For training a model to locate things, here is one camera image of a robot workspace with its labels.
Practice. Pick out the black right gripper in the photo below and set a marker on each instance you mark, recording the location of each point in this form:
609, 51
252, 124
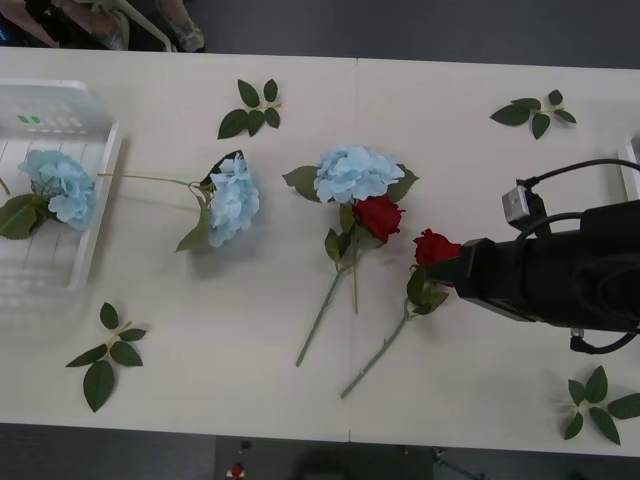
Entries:
495, 275

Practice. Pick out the red rose with long stem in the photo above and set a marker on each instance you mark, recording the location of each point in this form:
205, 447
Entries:
377, 215
434, 247

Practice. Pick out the silver-black right robot arm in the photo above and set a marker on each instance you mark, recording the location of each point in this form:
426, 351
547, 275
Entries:
590, 270

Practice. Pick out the pale blue flower, short stem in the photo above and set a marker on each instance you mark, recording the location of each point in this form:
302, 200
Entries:
350, 172

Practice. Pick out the loose green leaf sprig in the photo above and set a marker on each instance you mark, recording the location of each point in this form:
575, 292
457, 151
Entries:
255, 120
100, 382
520, 112
597, 387

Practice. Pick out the shallow white box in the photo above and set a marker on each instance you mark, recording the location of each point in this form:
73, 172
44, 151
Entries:
102, 165
631, 160

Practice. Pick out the pale blue flower, long stem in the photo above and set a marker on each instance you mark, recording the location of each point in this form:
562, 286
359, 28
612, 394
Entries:
232, 205

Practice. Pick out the person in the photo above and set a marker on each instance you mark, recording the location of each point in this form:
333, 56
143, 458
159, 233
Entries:
189, 32

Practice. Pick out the pale blue flower, green leaves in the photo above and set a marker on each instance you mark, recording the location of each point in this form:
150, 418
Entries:
65, 190

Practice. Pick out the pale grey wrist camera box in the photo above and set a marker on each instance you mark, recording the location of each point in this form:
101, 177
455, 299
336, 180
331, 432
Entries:
520, 205

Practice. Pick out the pale chair frame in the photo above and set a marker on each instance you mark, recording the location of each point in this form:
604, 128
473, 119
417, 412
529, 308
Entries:
150, 27

